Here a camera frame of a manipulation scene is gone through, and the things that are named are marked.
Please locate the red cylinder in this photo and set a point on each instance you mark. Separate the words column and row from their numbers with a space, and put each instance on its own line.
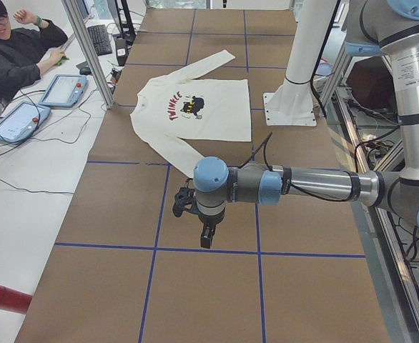
column 14, row 301

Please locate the far blue teach pendant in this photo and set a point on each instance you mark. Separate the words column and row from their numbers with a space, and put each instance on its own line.
column 64, row 91

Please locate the aluminium frame post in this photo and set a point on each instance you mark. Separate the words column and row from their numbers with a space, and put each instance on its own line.
column 82, row 35

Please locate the near blue teach pendant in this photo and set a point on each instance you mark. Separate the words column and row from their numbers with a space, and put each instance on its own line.
column 22, row 121

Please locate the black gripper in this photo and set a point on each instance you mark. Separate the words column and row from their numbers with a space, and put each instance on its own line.
column 209, row 219

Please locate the cream long-sleeve cat shirt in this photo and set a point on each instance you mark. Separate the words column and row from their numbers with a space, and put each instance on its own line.
column 183, row 105

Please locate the person in black hoodie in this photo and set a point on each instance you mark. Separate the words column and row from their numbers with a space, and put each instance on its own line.
column 27, row 54

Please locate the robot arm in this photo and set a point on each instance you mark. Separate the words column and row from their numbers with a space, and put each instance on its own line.
column 390, row 28

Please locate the green toy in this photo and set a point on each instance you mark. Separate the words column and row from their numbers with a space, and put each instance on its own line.
column 64, row 58

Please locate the blue teach pendant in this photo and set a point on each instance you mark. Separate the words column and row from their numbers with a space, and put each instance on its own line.
column 64, row 91
column 22, row 121

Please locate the black computer mouse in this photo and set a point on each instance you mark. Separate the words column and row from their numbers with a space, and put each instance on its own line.
column 85, row 71

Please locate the black keyboard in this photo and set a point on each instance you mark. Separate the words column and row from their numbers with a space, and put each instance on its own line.
column 100, row 39

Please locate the white camera stand pillar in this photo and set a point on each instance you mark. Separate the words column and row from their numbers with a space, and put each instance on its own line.
column 292, row 104

